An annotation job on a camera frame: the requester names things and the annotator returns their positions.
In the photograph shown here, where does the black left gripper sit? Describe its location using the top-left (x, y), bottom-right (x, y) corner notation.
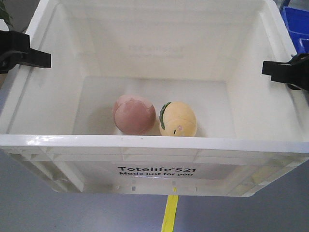
top-left (0, 30), bottom-right (51, 74)

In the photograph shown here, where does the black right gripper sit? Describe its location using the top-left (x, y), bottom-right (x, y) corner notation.
top-left (261, 53), bottom-right (309, 91)

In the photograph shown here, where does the pink plush ball toy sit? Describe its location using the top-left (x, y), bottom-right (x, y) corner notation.
top-left (112, 95), bottom-right (156, 135)

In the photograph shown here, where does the yellow plush toy green trim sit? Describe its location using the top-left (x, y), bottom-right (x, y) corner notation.
top-left (159, 101), bottom-right (197, 137)

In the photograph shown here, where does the white plastic Totelife crate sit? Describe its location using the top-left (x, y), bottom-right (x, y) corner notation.
top-left (0, 0), bottom-right (309, 197)

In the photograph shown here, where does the blue storage bin right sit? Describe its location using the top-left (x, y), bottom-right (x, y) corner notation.
top-left (281, 7), bottom-right (309, 53)

